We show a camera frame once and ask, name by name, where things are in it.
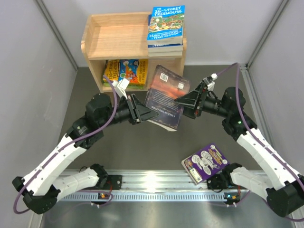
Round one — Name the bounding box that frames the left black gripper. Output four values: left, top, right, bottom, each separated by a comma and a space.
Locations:
98, 93, 159, 129

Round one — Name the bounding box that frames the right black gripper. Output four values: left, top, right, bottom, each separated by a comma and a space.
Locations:
174, 82, 230, 119

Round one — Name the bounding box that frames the lime green 65-Storey Treehouse book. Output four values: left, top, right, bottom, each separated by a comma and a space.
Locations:
103, 83, 144, 90

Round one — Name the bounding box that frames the dark sunset cover book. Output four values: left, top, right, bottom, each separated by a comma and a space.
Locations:
144, 65, 190, 132

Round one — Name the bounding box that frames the yellow 130-Storey Treehouse book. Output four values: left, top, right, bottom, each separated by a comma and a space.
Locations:
104, 59, 149, 86

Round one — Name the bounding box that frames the blue 91-Storey Treehouse book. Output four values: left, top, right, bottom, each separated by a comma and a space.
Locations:
147, 14, 184, 52

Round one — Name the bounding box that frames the purple Treehouse book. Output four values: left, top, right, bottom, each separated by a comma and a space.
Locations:
181, 143, 230, 185

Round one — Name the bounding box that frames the blue 26-Storey Treehouse book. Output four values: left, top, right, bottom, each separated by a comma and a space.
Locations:
147, 5, 186, 45

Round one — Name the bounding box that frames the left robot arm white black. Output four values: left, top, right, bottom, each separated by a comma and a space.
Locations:
12, 93, 159, 214

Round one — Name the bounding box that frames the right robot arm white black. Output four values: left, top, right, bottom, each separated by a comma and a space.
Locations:
175, 82, 304, 218

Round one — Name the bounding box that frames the wooden two-tier bookshelf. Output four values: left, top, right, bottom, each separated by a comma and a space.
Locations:
81, 12, 187, 93

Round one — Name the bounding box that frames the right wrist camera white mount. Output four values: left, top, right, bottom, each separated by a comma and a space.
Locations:
203, 73, 218, 91

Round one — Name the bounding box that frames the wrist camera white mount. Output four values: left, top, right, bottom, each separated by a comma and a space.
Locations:
203, 73, 218, 91
112, 78, 130, 99

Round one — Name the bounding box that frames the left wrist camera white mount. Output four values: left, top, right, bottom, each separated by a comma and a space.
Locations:
112, 78, 130, 99

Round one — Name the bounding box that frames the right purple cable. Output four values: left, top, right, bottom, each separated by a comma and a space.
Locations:
217, 62, 304, 223

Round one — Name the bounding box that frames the aluminium mounting rail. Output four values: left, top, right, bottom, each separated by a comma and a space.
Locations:
57, 169, 289, 193

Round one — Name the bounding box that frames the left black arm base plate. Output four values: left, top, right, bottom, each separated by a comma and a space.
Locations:
101, 175, 123, 190

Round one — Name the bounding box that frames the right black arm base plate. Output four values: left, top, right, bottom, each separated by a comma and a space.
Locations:
207, 173, 237, 192

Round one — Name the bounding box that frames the slotted grey cable duct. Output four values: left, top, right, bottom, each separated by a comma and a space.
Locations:
62, 191, 240, 202

